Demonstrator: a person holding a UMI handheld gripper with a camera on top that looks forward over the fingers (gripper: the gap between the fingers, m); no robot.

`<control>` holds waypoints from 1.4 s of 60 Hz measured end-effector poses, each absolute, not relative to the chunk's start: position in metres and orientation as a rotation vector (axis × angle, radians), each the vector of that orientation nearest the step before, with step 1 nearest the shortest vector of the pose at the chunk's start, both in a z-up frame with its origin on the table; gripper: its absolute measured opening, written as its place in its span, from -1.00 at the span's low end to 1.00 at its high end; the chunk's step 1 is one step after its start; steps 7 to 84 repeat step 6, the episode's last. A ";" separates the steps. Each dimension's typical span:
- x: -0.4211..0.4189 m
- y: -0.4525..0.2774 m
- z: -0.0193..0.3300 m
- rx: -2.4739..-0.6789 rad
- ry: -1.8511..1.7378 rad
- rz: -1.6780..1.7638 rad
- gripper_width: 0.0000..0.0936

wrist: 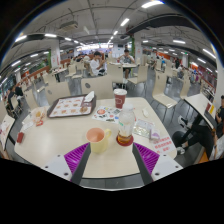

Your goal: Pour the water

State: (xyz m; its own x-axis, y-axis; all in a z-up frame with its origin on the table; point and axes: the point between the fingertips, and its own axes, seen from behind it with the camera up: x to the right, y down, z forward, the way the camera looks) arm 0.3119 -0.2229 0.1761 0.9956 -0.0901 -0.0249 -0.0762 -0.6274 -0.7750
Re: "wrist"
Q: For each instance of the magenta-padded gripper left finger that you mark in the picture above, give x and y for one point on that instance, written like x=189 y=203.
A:
x=55 y=165

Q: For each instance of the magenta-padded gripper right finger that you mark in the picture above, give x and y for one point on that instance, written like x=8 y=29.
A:
x=168 y=165

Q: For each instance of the clear drink bottle white cap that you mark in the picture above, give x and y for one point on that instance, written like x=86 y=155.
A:
x=126 y=125

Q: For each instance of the white card red print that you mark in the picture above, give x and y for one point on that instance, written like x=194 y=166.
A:
x=162 y=145

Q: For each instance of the person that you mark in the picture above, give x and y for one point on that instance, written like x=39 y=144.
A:
x=15 y=95
x=126 y=60
x=96 y=65
x=196 y=136

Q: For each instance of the clear plastic packet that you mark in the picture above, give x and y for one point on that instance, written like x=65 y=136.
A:
x=144 y=128

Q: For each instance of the small red box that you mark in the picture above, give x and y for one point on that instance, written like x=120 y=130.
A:
x=20 y=137

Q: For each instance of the yellow mug pink inside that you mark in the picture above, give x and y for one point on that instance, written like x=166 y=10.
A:
x=98 y=143

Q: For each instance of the small white tissue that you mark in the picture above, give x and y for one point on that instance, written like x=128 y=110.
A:
x=145 y=112

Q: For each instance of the white cafeteria table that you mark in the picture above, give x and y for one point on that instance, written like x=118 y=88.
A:
x=6 y=130
x=196 y=101

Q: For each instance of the brown food tray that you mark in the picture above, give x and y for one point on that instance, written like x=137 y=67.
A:
x=70 y=106

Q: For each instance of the colourful printed flyer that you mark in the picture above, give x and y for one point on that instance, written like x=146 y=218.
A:
x=105 y=114

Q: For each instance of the white crumpled napkin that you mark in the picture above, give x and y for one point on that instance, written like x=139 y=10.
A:
x=89 y=96

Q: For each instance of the red paper cup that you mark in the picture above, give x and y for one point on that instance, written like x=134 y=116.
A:
x=120 y=98

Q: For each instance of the beige cafeteria chairs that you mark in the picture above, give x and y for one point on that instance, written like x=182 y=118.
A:
x=96 y=87

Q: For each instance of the ceiling air conditioner unit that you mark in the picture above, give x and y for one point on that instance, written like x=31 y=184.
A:
x=68 y=26

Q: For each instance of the ceiling strip lights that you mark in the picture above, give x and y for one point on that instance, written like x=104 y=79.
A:
x=151 y=4

